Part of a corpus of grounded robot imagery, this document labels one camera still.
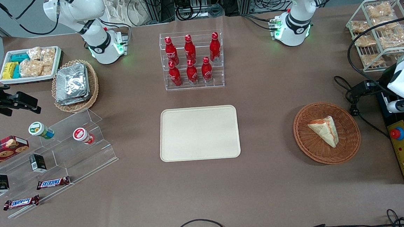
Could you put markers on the red plaid cookie box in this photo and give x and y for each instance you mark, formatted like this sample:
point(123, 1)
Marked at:
point(1, 150)

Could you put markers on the black machine housing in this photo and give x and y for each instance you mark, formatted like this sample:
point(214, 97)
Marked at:
point(384, 116)

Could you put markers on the beige rectangular serving tray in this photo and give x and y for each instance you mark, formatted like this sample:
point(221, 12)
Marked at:
point(199, 133)

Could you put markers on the clear bag of fried snack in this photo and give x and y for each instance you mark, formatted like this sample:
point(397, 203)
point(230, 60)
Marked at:
point(386, 22)
point(371, 59)
point(365, 41)
point(378, 10)
point(394, 40)
point(360, 26)

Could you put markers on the oval wicker basket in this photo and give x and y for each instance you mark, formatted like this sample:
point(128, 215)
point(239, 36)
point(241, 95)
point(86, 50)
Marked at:
point(93, 85)

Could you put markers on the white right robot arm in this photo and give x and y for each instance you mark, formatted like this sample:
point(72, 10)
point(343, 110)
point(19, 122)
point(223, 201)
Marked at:
point(96, 42)

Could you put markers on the triangular sandwich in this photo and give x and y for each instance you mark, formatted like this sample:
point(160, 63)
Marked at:
point(325, 130)

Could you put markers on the teal snack pack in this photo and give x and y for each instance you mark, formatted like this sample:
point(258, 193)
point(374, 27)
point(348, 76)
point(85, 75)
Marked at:
point(19, 57)
point(16, 72)

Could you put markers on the red emergency stop button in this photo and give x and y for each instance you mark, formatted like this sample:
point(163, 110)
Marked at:
point(397, 133)

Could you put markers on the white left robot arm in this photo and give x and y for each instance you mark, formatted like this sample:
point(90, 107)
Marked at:
point(295, 26)

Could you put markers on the red cola bottle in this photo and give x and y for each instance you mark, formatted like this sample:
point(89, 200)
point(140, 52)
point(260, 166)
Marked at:
point(215, 47)
point(192, 73)
point(175, 76)
point(171, 52)
point(189, 49)
point(207, 71)

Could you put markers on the silver foil pack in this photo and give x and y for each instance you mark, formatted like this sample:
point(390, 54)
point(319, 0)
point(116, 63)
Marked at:
point(88, 94)
point(71, 81)

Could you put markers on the beige cloth bag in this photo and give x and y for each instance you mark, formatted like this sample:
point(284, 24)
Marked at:
point(125, 11)

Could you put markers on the white rectangular snack tray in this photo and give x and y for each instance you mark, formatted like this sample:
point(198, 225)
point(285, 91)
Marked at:
point(6, 80)

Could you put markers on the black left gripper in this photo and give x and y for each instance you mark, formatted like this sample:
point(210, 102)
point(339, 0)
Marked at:
point(382, 81)

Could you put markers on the clear bag of crackers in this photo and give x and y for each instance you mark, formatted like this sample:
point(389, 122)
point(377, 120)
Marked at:
point(34, 53)
point(48, 56)
point(47, 70)
point(31, 67)

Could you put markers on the yellow snack pack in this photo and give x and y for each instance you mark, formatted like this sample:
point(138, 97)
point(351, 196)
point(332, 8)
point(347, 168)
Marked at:
point(9, 70)

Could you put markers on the green lid cup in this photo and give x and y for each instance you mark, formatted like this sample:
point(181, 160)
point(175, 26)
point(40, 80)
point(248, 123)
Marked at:
point(39, 129)

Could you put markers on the red lid cup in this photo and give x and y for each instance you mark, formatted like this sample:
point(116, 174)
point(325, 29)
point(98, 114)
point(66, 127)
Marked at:
point(81, 135)

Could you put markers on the round brown wicker basket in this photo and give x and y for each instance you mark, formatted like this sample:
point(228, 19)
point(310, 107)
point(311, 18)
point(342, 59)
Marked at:
point(309, 145)

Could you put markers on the snickers chocolate bar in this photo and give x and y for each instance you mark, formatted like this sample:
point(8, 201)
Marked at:
point(53, 183)
point(21, 202)

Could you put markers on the clear acrylic bottle rack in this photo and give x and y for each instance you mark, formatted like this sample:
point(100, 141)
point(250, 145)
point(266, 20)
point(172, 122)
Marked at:
point(200, 86)

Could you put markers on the clear acrylic step display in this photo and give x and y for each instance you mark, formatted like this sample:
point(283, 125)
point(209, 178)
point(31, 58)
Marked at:
point(68, 160)

